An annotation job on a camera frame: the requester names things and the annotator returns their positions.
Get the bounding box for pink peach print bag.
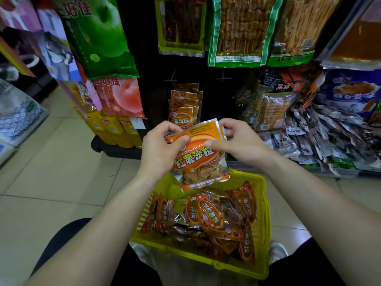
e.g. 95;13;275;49
90;76;146;120

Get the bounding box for person's left hand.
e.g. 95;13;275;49
138;120;191;181

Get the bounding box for green-bordered skewer packet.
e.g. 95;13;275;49
208;0;285;68

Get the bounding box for strip of orange-beige packets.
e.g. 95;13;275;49
239;75;298;132

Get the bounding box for hanging yellow red-label packets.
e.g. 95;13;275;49
64;81;143;149

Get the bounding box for green apple print bag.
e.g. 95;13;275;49
49;0;140;80

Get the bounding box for white price card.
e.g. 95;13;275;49
129;117;146;130

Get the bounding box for person's white left shoe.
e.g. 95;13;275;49
132;242;155;265

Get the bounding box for white printed sack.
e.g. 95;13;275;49
0;77;50;148

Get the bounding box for cartoon print packet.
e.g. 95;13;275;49
34;8;83;82

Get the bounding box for pile of orange snack packets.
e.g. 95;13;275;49
140;180;257;265

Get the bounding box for pile of small white packets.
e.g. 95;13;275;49
259;105;381;176

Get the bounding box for blue printed sack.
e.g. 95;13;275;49
0;141;17;167

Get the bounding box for brown clear flat packet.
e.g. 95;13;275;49
320;0;381;71

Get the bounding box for blue printed snack bag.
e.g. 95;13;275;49
315;68;381;118

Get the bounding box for person's white shoe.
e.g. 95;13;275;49
267;242;289;264
132;242;155;265

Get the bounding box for person's left forearm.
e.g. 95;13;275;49
25;172;161;286

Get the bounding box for black base plinth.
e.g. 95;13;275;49
90;135;143;160

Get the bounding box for green stick snack packet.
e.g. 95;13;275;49
267;0;343;68

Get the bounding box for yellow-edged dark stick packet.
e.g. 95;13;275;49
154;0;208;58

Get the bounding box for person's black trousers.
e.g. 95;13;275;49
29;218;347;286

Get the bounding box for person's right hand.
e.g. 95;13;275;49
204;117;273;170

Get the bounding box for person's right forearm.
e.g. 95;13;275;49
262;155;381;286

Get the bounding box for person's white right shoe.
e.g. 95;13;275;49
267;242;289;264

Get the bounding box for yellow plastic shopping basket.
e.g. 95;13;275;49
130;168;271;280

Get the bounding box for orange slanted sign strip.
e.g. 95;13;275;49
0;35;36;78

